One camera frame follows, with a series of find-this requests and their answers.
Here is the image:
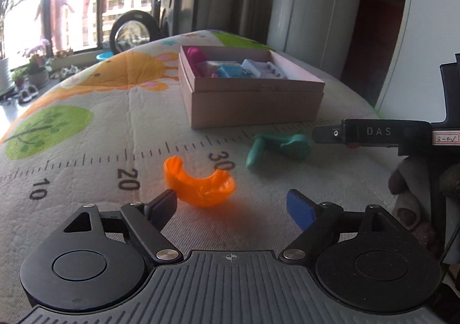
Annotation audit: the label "person's right hand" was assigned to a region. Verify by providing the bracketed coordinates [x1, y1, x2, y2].
[389, 156, 460, 253]

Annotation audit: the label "printed play mat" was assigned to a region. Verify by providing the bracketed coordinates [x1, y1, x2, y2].
[0, 29, 460, 324]

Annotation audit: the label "light sandals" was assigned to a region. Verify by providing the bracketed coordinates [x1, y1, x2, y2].
[17, 85, 39, 102]

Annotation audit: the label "grey white plastic toy bench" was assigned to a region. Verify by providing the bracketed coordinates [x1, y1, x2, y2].
[241, 59, 289, 81]

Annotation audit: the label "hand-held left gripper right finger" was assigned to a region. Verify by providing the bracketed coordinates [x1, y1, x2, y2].
[281, 189, 396, 269]

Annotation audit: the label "pink cardboard box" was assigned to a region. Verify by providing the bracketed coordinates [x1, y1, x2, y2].
[179, 45, 326, 130]

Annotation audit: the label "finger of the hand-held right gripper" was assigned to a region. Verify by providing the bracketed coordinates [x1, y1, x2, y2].
[312, 124, 344, 145]

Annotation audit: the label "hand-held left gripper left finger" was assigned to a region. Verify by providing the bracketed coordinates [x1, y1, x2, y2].
[63, 189, 184, 268]

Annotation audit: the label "round black mirror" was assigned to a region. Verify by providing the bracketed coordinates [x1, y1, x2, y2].
[110, 11, 162, 56]

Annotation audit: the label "hanging pink clothing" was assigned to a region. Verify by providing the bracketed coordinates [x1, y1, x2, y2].
[34, 0, 109, 52]

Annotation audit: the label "small green potted plant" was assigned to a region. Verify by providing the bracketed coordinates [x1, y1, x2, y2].
[11, 69, 28, 90]

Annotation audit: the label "orange plastic toy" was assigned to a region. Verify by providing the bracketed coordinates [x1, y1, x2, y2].
[163, 156, 236, 208]

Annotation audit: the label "tall plant in white pot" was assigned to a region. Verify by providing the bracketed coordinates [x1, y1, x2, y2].
[0, 0, 24, 95]

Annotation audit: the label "blue toy in clear bag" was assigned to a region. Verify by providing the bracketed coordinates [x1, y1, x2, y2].
[196, 60, 247, 79]

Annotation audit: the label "pink flowering potted plant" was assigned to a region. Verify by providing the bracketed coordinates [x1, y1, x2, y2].
[20, 38, 53, 88]

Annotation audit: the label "teal plastic toy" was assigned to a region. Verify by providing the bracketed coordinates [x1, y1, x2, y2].
[246, 133, 313, 171]

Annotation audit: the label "magenta plastic toy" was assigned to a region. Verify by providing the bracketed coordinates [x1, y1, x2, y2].
[186, 47, 208, 77]

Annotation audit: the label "white standing air conditioner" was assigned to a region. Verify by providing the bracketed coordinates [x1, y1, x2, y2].
[267, 0, 364, 77]

